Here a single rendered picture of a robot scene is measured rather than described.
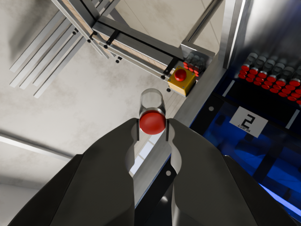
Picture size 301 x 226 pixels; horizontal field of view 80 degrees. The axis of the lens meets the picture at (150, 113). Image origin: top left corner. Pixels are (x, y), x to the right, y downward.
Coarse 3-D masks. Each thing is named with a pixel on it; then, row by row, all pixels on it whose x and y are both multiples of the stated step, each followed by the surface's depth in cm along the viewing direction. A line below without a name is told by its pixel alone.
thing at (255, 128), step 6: (240, 108) 55; (234, 114) 55; (240, 114) 54; (246, 114) 54; (252, 114) 53; (234, 120) 54; (240, 120) 54; (258, 120) 52; (264, 120) 52; (240, 126) 53; (252, 126) 52; (258, 126) 52; (264, 126) 51; (252, 132) 52; (258, 132) 51
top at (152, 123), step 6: (144, 114) 13; (150, 114) 13; (156, 114) 13; (162, 114) 13; (144, 120) 13; (150, 120) 13; (156, 120) 13; (162, 120) 13; (144, 126) 13; (150, 126) 13; (156, 126) 13; (162, 126) 13; (144, 132) 14; (150, 132) 14; (156, 132) 14
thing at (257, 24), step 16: (256, 0) 35; (272, 0) 33; (288, 0) 32; (240, 16) 36; (256, 16) 38; (272, 16) 36; (288, 16) 34; (240, 32) 43; (256, 32) 42; (272, 32) 39; (288, 32) 37; (240, 48) 50; (256, 48) 46; (272, 48) 43; (288, 48) 40; (288, 64) 44
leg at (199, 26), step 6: (216, 0) 85; (222, 0) 87; (210, 6) 85; (216, 6) 86; (204, 12) 85; (210, 12) 85; (198, 18) 86; (204, 18) 84; (210, 18) 86; (198, 24) 84; (204, 24) 85; (192, 30) 84; (198, 30) 84; (186, 36) 84; (192, 36) 84; (192, 42) 84; (180, 48) 83
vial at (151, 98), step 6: (144, 90) 17; (150, 90) 16; (156, 90) 16; (144, 96) 15; (150, 96) 15; (156, 96) 15; (162, 96) 16; (144, 102) 14; (150, 102) 14; (156, 102) 14; (162, 102) 15; (144, 108) 14; (150, 108) 13; (156, 108) 13; (162, 108) 14
